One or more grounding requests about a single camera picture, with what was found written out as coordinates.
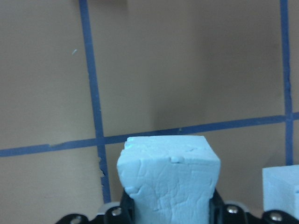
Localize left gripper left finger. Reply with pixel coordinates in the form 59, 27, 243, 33
120, 190, 135, 224

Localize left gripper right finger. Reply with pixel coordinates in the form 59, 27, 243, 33
209, 189, 224, 224

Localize light blue block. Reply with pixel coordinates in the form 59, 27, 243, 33
117, 135, 221, 224
262, 165, 299, 218

